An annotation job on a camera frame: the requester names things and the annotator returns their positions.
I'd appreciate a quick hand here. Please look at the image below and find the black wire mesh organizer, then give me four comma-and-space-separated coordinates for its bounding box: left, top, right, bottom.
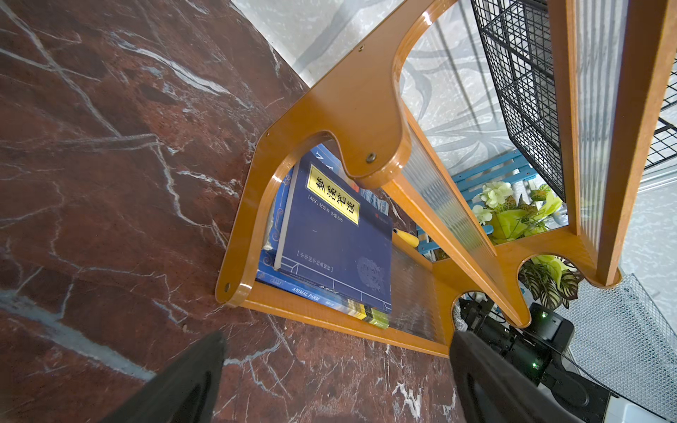
470, 0, 677, 202

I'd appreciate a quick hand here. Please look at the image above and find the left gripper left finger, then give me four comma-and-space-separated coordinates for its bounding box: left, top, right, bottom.
102, 331, 227, 422

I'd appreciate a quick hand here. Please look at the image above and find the orange wooden bookshelf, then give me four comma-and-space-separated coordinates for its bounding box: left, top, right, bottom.
215, 1, 676, 356

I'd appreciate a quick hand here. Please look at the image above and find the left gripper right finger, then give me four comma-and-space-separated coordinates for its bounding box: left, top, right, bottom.
450, 331, 578, 422

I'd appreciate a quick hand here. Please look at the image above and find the green potted plant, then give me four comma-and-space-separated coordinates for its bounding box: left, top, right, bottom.
472, 182, 583, 311

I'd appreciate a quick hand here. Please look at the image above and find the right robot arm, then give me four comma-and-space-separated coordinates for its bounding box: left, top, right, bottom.
459, 299, 611, 422

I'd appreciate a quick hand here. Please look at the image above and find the dark blue book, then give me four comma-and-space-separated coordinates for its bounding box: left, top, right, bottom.
273, 153, 393, 314

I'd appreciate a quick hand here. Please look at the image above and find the blue Animal Farm book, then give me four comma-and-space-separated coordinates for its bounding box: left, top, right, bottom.
256, 168, 390, 329

